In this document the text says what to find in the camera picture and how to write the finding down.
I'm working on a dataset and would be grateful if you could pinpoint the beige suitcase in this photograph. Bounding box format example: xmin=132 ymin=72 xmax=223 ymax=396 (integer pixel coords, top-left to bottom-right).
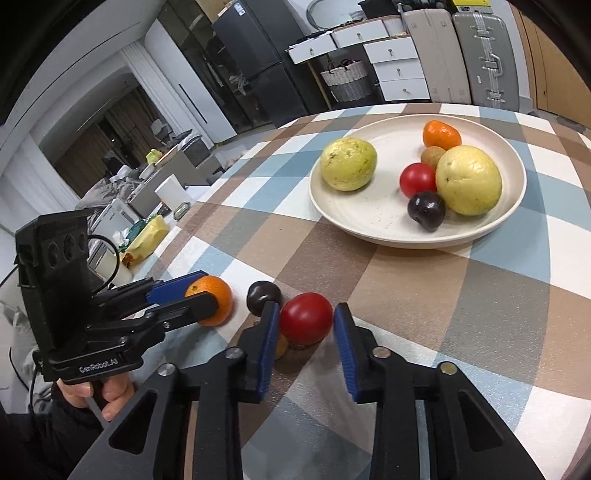
xmin=402 ymin=9 xmax=472 ymax=104

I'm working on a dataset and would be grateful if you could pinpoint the small orange on plate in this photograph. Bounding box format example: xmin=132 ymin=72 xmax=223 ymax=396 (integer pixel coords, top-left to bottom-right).
xmin=423 ymin=120 xmax=462 ymax=150

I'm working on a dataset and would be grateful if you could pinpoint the checkered tablecloth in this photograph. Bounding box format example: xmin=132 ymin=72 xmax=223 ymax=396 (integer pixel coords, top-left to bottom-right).
xmin=135 ymin=104 xmax=590 ymax=479

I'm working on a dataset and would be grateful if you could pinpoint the woven laundry basket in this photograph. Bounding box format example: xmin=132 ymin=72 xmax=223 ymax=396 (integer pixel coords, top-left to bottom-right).
xmin=321 ymin=59 xmax=373 ymax=103

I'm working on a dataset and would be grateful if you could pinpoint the wooden door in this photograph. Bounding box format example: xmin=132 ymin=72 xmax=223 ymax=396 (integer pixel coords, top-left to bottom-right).
xmin=511 ymin=6 xmax=591 ymax=131

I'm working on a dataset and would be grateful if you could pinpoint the brown longan fruit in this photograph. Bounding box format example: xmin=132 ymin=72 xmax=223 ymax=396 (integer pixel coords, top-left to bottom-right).
xmin=420 ymin=146 xmax=446 ymax=170

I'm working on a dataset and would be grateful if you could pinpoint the left hand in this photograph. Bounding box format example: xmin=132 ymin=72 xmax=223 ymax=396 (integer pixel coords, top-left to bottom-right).
xmin=57 ymin=373 xmax=135 ymax=422

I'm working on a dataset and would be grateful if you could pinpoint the black refrigerator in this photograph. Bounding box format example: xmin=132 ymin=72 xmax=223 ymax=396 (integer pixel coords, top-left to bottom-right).
xmin=213 ymin=0 xmax=327 ymax=127

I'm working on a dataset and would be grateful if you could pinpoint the red tomato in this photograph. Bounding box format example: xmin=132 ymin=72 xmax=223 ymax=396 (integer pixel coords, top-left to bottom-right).
xmin=280 ymin=292 xmax=332 ymax=346
xmin=399 ymin=163 xmax=438 ymax=198

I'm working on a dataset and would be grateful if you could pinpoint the white drawer desk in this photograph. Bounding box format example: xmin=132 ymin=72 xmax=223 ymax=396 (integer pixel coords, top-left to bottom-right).
xmin=287 ymin=15 xmax=431 ymax=103

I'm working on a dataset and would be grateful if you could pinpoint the dark plum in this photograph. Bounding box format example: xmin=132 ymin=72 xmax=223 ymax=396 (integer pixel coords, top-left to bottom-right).
xmin=246 ymin=280 xmax=283 ymax=317
xmin=407 ymin=191 xmax=447 ymax=232

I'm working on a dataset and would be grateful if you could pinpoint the large orange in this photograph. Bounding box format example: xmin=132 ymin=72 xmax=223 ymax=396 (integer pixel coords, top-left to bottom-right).
xmin=184 ymin=275 xmax=233 ymax=327

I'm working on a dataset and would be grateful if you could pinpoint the red tomato on plate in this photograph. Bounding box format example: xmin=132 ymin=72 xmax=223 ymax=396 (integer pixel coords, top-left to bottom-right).
xmin=399 ymin=163 xmax=438 ymax=198

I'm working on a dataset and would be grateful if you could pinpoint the yellow snack bag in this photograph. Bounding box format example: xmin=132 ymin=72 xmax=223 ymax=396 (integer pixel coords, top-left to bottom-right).
xmin=121 ymin=215 xmax=170 ymax=267

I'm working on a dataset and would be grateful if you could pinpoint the silver suitcase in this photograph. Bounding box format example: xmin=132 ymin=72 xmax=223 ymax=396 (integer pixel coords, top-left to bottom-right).
xmin=452 ymin=12 xmax=519 ymax=111

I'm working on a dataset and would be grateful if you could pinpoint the large yellow-green guava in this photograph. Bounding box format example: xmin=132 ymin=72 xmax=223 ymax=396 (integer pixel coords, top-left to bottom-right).
xmin=436 ymin=145 xmax=503 ymax=216

